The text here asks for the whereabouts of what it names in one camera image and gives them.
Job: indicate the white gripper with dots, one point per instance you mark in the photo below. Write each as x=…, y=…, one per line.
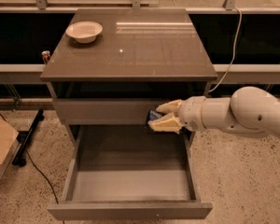
x=191, y=113

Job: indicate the blue rxbar blueberry wrapper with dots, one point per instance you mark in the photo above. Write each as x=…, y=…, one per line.
x=153, y=115

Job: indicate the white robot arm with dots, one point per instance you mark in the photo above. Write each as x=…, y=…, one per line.
x=249, y=112

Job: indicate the open grey lower drawer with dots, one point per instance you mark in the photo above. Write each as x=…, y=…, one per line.
x=130, y=172

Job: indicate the grey drawer cabinet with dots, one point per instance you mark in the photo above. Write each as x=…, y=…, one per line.
x=144, y=54

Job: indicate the closed grey upper drawer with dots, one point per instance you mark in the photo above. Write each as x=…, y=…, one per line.
x=104, y=111

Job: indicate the white ceramic bowl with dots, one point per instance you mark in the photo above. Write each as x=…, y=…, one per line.
x=84, y=32

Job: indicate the red soda can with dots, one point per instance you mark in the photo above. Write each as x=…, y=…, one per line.
x=46, y=56

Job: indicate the black stand leg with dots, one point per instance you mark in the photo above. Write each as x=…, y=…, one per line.
x=24, y=137

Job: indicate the cardboard box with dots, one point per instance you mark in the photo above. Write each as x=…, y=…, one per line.
x=8, y=144

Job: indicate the metal window railing frame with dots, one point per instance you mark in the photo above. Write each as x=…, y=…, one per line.
x=264, y=73

